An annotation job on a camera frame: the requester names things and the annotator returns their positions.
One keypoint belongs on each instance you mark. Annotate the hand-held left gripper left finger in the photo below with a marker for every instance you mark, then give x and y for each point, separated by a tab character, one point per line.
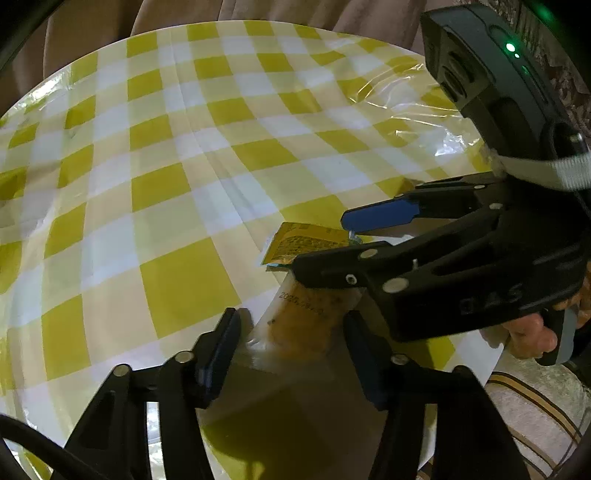
221	350

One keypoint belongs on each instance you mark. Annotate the person's right hand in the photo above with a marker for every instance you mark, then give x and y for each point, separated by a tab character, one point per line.
526	332

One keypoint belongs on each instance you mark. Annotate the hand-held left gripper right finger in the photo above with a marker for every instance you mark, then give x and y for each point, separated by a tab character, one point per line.
369	364

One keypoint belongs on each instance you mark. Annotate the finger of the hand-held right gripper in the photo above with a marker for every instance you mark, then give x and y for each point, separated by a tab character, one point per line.
351	267
378	214

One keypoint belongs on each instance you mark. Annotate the clear packet of orange snacks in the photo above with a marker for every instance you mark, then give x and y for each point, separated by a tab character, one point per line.
304	323

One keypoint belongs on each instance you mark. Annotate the yellow checked tablecloth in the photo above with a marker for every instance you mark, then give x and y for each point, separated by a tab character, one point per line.
138	184

